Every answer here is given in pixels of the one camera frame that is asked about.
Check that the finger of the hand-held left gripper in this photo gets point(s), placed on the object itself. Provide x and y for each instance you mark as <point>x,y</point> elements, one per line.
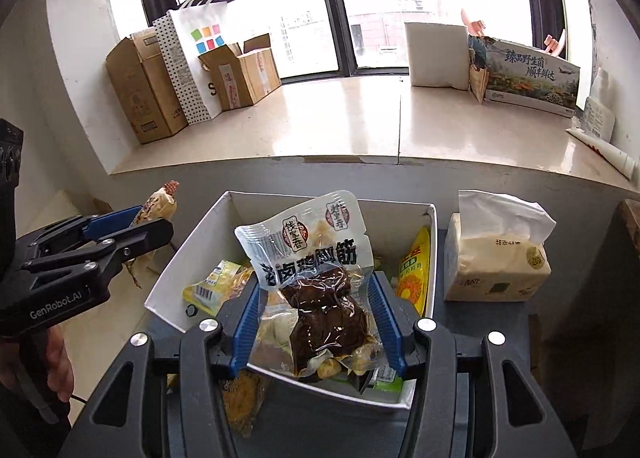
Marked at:
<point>112,222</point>
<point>135,243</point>

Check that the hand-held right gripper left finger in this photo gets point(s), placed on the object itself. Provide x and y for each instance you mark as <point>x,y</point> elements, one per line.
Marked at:
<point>245,328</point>

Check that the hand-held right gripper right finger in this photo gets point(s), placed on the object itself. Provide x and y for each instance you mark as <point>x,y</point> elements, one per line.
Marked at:
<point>387,325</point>

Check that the cream pink snack packet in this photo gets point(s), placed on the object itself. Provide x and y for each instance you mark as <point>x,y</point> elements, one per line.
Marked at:
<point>155,208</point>

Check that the yellow-green chip packet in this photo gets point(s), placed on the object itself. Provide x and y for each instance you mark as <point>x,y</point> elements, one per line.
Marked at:
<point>215,285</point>

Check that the long green white-label packet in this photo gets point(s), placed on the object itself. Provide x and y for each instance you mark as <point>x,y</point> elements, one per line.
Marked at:
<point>385,378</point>

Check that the white cardboard box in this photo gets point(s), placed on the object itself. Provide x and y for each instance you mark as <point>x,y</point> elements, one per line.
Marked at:
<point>200,248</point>

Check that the white packet with brown food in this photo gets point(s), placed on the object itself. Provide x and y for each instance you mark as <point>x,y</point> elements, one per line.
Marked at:
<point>310,278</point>

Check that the person's left hand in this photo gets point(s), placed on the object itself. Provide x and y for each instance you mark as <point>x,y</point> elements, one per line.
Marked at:
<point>57,368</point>

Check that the brown cardboard piece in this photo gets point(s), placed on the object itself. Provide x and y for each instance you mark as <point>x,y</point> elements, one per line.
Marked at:
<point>103,206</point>

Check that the cream leather sofa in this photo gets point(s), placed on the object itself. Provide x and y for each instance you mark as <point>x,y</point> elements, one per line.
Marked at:
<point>105,338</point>

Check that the beige tissue box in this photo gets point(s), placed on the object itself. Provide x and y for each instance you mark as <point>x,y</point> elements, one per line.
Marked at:
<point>495,263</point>

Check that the large brown cardboard box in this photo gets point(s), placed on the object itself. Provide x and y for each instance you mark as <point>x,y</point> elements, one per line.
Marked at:
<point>145,93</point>

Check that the white dotted paper bag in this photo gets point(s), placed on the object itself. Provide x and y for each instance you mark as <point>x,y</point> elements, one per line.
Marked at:
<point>200,63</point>

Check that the small open cardboard box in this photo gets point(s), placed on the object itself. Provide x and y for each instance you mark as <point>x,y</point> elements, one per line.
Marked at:
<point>245,75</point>

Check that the white foam box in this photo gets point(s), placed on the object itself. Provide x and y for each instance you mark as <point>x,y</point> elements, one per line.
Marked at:
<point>435,55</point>

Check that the white tube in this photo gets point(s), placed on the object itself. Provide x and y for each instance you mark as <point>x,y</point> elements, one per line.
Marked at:
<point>605,153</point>

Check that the landscape printed box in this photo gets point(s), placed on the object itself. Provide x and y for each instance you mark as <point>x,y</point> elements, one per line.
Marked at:
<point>530,78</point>

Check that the pink clip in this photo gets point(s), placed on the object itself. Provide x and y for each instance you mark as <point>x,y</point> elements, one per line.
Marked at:
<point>554,43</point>
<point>472,23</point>

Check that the black window frame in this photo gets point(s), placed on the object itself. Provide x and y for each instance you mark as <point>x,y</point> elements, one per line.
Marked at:
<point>327,23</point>

